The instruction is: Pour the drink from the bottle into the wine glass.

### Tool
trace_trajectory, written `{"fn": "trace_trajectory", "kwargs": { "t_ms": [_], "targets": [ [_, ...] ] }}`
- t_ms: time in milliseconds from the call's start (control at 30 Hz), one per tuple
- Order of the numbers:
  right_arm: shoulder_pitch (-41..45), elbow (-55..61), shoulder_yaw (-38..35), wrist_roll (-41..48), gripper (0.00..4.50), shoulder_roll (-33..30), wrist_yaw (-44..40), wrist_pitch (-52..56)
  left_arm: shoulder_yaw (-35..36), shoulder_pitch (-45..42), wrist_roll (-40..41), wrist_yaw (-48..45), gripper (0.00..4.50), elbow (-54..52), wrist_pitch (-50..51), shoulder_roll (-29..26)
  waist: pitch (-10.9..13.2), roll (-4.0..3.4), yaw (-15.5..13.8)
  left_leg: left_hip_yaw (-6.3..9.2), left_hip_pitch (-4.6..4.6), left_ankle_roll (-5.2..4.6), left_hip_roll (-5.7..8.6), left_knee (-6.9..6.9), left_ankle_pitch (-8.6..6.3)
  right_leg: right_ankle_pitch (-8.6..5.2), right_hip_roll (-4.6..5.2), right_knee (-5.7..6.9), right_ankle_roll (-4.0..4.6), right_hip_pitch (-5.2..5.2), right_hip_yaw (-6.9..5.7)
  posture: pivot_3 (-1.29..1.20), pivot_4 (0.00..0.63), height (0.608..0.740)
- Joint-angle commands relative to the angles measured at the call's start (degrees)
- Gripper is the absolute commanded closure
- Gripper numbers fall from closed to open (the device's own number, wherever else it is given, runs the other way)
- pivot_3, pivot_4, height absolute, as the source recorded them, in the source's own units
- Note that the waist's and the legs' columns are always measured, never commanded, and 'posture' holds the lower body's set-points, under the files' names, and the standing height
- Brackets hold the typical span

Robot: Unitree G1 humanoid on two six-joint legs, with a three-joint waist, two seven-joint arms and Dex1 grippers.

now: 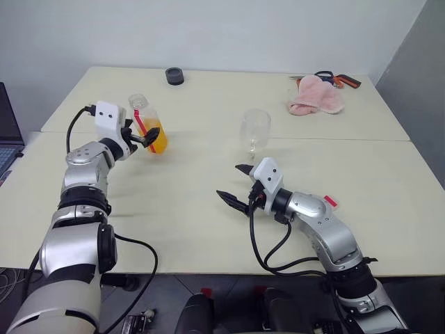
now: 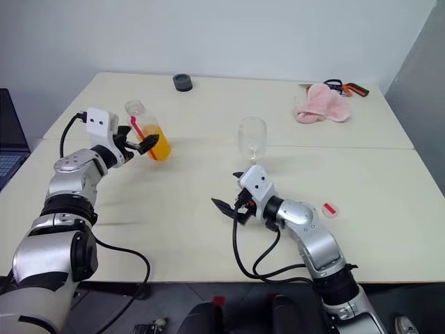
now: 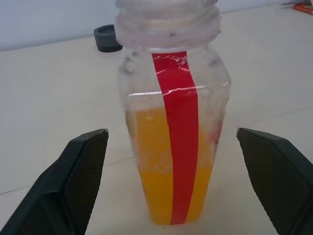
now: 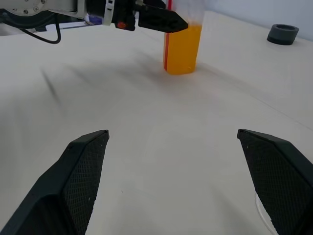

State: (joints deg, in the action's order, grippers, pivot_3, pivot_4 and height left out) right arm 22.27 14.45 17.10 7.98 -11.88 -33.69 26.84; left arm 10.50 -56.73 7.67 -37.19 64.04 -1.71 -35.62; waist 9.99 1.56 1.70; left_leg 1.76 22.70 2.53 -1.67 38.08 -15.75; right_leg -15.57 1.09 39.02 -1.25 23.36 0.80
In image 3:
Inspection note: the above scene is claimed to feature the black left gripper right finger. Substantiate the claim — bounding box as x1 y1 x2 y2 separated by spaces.
236 127 313 235

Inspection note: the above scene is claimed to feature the orange flat object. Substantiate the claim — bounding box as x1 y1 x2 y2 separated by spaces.
292 2 313 12

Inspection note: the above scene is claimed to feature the clear bottle with orange drink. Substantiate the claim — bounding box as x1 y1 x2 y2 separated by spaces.
114 0 232 226

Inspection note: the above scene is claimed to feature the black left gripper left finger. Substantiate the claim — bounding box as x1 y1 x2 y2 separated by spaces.
0 128 109 235

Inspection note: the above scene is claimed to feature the dark grey round cap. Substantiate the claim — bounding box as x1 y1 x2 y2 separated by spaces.
93 24 123 53

